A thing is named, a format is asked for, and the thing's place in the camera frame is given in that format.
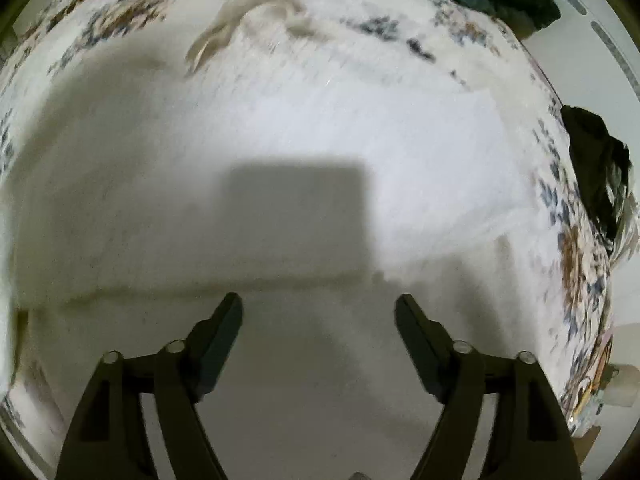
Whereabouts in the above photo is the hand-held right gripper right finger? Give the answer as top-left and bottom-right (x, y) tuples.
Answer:
(394, 293), (583, 480)

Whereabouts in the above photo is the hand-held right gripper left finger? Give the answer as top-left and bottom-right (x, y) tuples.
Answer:
(54, 292), (244, 480)

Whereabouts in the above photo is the white cloth garment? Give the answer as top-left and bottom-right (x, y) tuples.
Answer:
(0, 0), (563, 480)

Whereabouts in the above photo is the floral printed bedsheet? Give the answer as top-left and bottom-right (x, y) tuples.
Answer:
(0, 0), (618, 461)

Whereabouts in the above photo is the black patterned cloth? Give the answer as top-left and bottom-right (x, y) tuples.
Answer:
(560, 104), (640, 253)

